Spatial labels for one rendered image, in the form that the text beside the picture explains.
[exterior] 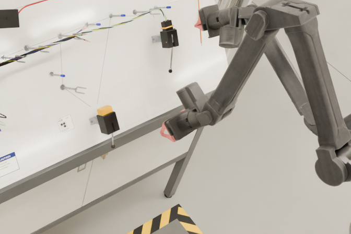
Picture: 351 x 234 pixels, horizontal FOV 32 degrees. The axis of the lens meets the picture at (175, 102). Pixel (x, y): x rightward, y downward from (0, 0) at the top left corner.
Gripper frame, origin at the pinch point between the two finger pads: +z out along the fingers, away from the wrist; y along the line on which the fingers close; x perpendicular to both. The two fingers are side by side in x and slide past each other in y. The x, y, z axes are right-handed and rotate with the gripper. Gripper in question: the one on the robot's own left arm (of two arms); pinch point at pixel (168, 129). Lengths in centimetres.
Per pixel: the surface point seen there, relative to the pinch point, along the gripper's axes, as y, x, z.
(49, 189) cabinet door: 25, 0, 44
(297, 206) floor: -99, 78, 76
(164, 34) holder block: -20.8, -26.8, 5.8
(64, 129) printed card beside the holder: 20.2, -15.4, 21.1
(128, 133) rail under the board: -0.7, -3.5, 23.1
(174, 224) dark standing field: -40, 50, 92
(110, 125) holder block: 10.2, -9.6, 11.7
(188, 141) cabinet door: -44, 15, 55
